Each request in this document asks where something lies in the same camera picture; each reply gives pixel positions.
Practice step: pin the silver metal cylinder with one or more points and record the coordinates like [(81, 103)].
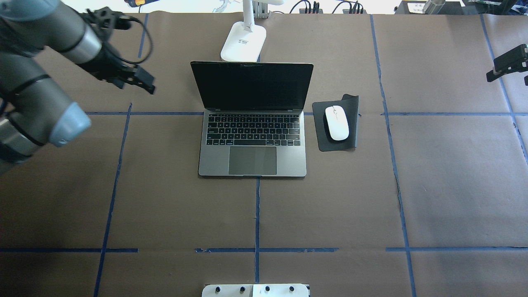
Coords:
[(433, 7)]

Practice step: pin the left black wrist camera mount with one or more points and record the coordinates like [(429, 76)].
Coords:
[(104, 20)]

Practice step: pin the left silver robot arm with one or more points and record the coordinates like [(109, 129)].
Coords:
[(35, 110)]

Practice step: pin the white desk lamp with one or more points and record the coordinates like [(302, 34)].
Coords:
[(245, 39)]

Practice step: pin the grey laptop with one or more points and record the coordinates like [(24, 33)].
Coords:
[(253, 123)]

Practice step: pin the black mouse pad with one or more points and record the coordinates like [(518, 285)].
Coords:
[(350, 104)]

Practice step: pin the white computer mouse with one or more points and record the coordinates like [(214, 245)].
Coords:
[(337, 122)]

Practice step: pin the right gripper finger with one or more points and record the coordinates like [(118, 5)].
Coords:
[(513, 61)]

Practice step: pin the black orange connector strip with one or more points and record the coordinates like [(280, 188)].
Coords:
[(334, 7)]

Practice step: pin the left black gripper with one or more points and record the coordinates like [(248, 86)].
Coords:
[(102, 62)]

